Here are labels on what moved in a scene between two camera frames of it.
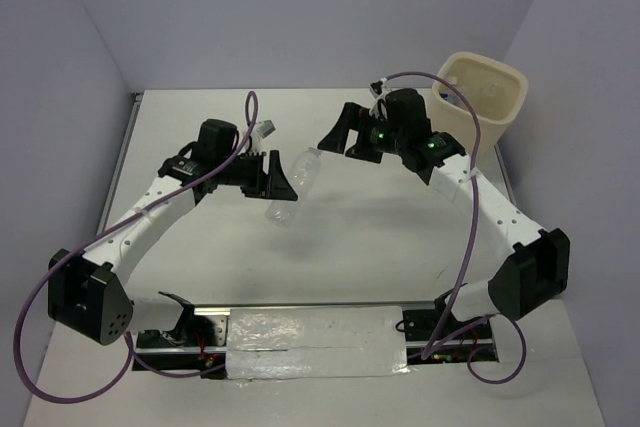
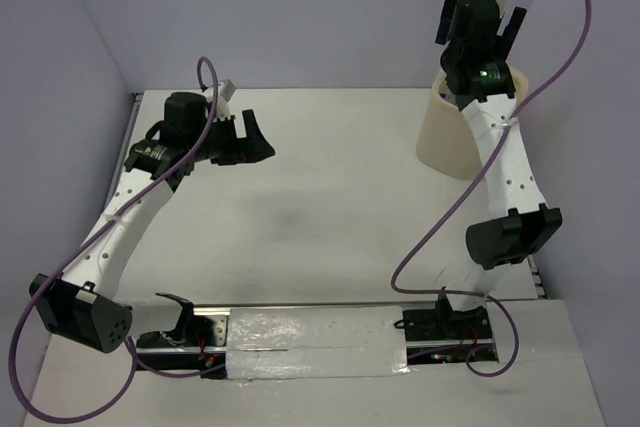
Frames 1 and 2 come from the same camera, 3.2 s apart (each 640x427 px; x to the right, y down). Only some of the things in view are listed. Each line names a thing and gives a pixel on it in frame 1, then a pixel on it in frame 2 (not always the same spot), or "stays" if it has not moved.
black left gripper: (275, 186) → (251, 149)
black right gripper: (351, 117) → (505, 43)
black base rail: (434, 335) stays
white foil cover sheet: (321, 341) stays
